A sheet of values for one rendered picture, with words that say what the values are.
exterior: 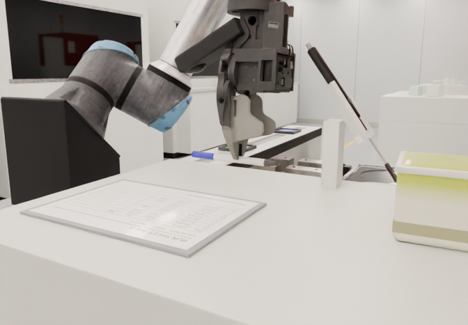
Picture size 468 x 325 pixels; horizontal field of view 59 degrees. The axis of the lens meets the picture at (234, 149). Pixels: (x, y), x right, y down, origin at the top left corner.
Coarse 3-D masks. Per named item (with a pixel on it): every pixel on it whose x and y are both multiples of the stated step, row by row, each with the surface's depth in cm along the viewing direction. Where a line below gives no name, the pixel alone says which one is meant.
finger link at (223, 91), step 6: (222, 72) 53; (222, 78) 54; (222, 84) 54; (228, 84) 53; (222, 90) 53; (228, 90) 54; (234, 90) 55; (222, 96) 54; (228, 96) 54; (222, 102) 54; (228, 102) 54; (222, 108) 54; (228, 108) 55; (222, 114) 55; (228, 114) 55; (222, 120) 55; (228, 120) 55; (228, 126) 55
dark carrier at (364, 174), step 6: (360, 168) 90; (366, 168) 90; (372, 168) 90; (378, 168) 90; (354, 174) 85; (360, 174) 85; (366, 174) 85; (372, 174) 85; (378, 174) 85; (384, 174) 85; (396, 174) 85; (348, 180) 80; (354, 180) 80; (360, 180) 80; (366, 180) 80; (372, 180) 80; (378, 180) 80; (384, 180) 80; (390, 180) 80
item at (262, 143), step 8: (296, 128) 112; (304, 128) 111; (312, 128) 110; (264, 136) 95; (272, 136) 98; (280, 136) 98; (288, 136) 95; (296, 136) 96; (256, 144) 88; (264, 144) 85; (272, 144) 85; (216, 152) 77; (224, 152) 77; (248, 152) 77; (256, 152) 77; (192, 160) 70; (200, 160) 71; (208, 160) 72; (216, 160) 70
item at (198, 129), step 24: (168, 0) 492; (168, 24) 498; (216, 72) 599; (192, 96) 514; (216, 96) 563; (192, 120) 518; (216, 120) 569; (168, 144) 528; (192, 144) 523; (216, 144) 575
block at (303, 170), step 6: (288, 168) 87; (294, 168) 86; (300, 168) 86; (306, 168) 86; (312, 168) 86; (318, 168) 86; (300, 174) 86; (306, 174) 85; (312, 174) 84; (318, 174) 84
